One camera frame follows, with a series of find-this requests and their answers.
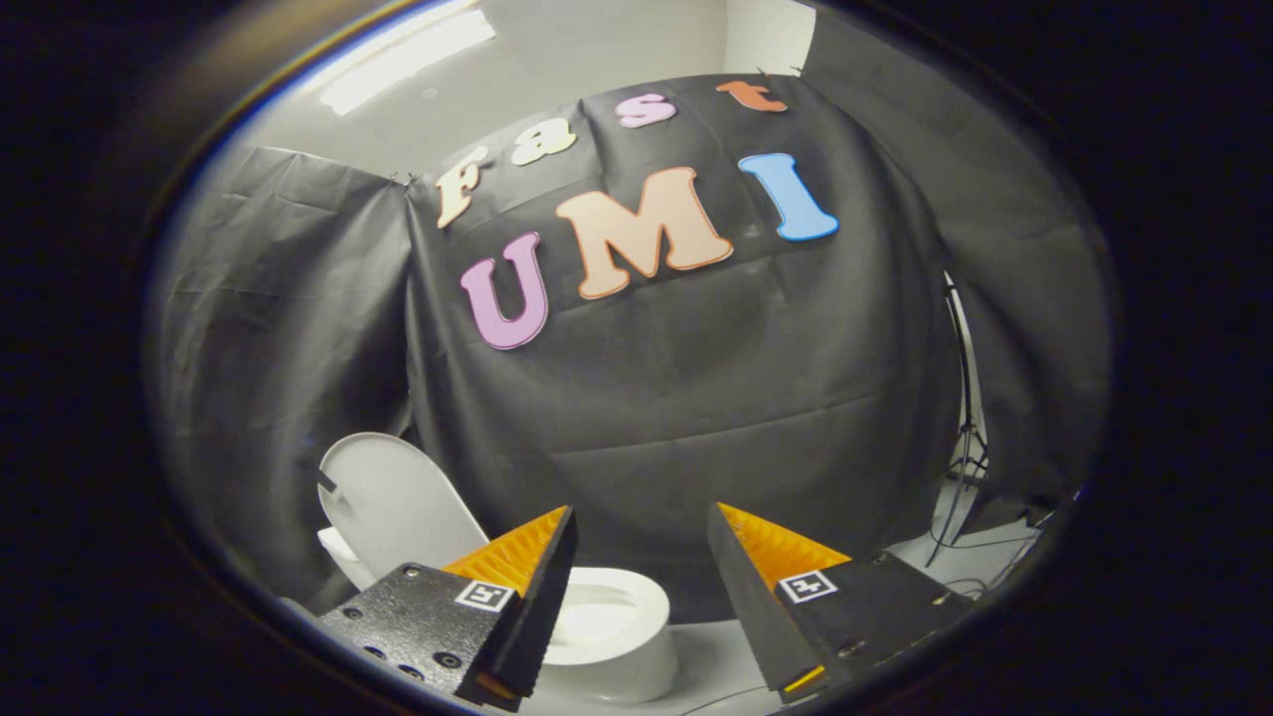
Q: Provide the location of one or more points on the white toilet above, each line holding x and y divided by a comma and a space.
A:
617, 636

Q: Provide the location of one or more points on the white toilet lid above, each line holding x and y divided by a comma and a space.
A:
398, 507

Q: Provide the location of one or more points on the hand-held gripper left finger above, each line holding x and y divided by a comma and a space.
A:
542, 597

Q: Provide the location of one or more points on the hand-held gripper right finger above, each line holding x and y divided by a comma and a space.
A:
741, 597

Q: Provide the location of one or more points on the black tripod stand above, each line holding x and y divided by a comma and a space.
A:
963, 398

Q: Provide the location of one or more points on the black backdrop cloth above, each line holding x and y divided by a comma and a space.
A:
696, 398

